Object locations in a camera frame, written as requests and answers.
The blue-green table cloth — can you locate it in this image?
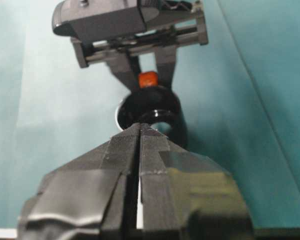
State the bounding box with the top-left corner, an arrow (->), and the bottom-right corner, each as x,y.
0,0 -> 300,240

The black cup holder red handle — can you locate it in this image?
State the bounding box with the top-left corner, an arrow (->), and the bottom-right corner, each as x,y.
114,71 -> 189,149

